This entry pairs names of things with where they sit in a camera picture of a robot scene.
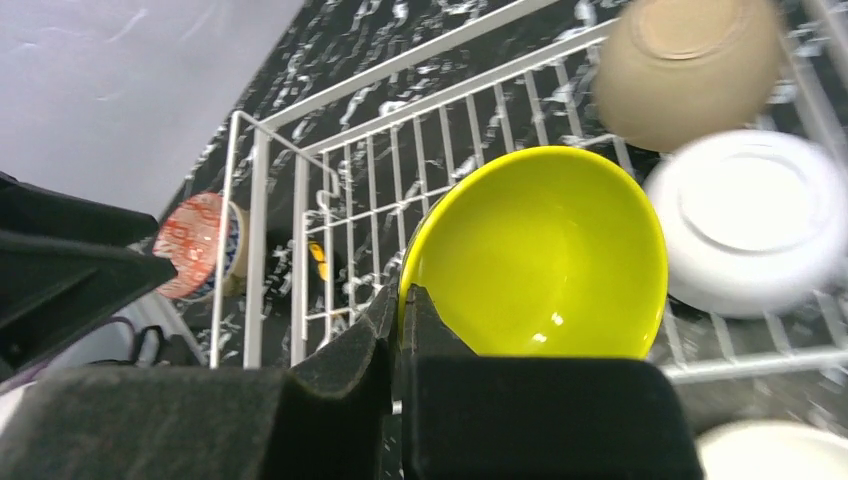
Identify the small yellow black object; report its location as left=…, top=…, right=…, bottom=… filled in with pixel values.
left=308, top=241, right=329, bottom=281

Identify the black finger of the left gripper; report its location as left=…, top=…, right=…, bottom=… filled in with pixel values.
left=1, top=174, right=177, bottom=380

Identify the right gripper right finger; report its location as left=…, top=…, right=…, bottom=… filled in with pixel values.
left=401, top=285, right=703, bottom=479

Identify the white wire dish rack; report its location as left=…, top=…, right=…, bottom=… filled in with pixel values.
left=209, top=0, right=848, bottom=386

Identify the yellow-green bowl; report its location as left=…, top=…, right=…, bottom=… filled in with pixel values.
left=398, top=145, right=669, bottom=359

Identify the orange bowl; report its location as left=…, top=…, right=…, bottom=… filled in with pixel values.
left=697, top=420, right=847, bottom=480

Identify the beige bowl white inside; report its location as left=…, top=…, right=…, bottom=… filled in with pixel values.
left=592, top=0, right=783, bottom=152

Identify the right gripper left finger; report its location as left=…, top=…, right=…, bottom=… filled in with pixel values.
left=1, top=285, right=398, bottom=479

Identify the red patterned bowl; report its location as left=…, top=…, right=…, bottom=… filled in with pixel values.
left=152, top=192, right=250, bottom=302

